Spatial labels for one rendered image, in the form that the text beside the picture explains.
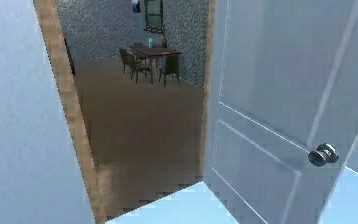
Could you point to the dark brown dining chair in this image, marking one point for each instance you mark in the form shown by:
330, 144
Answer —
136, 66
123, 57
169, 66

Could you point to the dark brown dining table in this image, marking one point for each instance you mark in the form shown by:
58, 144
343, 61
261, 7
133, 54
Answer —
155, 52

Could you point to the brown vase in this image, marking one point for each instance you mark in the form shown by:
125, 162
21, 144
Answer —
163, 41

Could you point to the pale blue bottle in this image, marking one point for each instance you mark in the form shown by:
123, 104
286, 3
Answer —
150, 42

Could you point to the pale grey panelled room door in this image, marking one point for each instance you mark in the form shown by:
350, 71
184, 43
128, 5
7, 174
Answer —
263, 83

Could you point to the dark framed window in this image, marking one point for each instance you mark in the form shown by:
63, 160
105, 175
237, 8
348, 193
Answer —
154, 14

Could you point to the round silver door knob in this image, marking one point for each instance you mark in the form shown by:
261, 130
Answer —
323, 154

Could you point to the small framed wall picture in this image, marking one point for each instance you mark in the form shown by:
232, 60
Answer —
136, 5

